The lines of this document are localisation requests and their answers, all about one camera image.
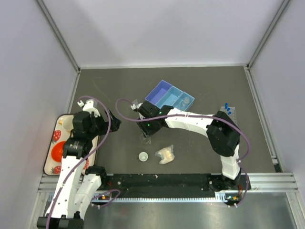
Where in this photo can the orange plastic bowl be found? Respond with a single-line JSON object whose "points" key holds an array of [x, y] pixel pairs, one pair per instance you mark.
{"points": [[57, 151]]}

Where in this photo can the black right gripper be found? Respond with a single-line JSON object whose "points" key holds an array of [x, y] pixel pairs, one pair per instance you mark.
{"points": [[146, 131]]}

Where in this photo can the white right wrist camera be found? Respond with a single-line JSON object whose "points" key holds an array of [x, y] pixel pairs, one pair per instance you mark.
{"points": [[135, 105]]}

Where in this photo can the clear bag of cotton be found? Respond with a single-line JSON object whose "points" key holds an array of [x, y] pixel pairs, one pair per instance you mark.
{"points": [[165, 154]]}

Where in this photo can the grey slotted cable duct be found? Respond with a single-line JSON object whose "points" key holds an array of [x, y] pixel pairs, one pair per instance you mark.
{"points": [[219, 197]]}

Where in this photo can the cream ceramic mug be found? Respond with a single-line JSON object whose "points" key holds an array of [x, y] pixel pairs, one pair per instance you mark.
{"points": [[66, 123]]}

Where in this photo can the clear acrylic test tube rack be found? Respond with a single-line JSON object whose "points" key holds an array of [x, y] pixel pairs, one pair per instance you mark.
{"points": [[232, 116]]}

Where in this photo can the blue compartment organizer box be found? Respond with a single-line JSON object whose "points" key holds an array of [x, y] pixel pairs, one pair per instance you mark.
{"points": [[165, 93]]}

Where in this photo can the small white plastic cup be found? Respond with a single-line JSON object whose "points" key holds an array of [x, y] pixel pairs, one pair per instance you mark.
{"points": [[143, 156]]}

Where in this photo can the clear glass flask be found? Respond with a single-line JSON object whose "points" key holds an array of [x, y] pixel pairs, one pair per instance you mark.
{"points": [[185, 102]]}

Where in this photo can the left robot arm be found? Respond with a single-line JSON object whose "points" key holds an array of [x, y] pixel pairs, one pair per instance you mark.
{"points": [[76, 185]]}

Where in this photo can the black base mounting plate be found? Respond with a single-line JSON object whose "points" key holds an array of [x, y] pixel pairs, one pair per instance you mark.
{"points": [[170, 185]]}

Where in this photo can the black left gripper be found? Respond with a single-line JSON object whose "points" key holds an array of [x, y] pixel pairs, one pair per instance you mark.
{"points": [[105, 124]]}

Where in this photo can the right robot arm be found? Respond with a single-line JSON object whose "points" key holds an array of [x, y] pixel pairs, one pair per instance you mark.
{"points": [[219, 129]]}

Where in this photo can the strawberry pattern tray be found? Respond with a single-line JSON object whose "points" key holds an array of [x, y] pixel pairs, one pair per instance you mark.
{"points": [[52, 168]]}

